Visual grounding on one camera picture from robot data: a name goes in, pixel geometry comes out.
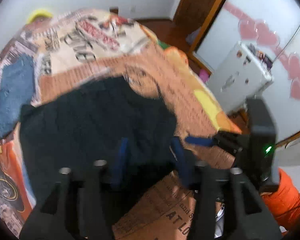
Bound black pants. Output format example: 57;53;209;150
18;76;178;225

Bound orange sleeve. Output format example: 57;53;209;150
261;168;300;232

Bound white small cabinet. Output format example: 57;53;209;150
206;42;274;114

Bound folded blue jeans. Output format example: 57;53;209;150
0;54;35;140

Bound white wardrobe sliding door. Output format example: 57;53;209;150
195;0;300;141

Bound brown wooden door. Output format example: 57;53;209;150
172;0;225;54

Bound printed newspaper bed cover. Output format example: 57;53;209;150
0;9;241;239

